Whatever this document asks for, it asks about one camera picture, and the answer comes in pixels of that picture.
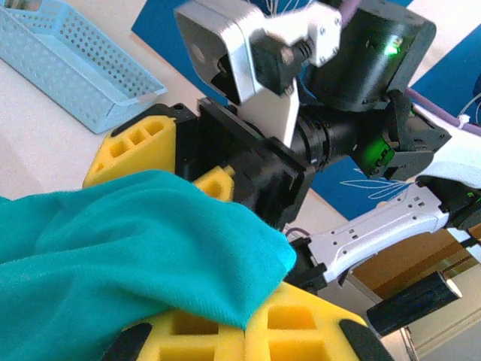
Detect light blue plastic basket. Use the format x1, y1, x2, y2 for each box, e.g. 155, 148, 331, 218
0, 0, 168, 135

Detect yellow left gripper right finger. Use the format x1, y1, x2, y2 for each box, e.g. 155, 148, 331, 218
244, 281, 394, 361

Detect teal t-shirt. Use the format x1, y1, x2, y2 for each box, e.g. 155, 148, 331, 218
0, 169, 298, 361

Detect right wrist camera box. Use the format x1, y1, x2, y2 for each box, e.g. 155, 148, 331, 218
174, 0, 343, 148

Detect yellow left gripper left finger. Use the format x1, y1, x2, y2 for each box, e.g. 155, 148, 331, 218
101, 308, 247, 361

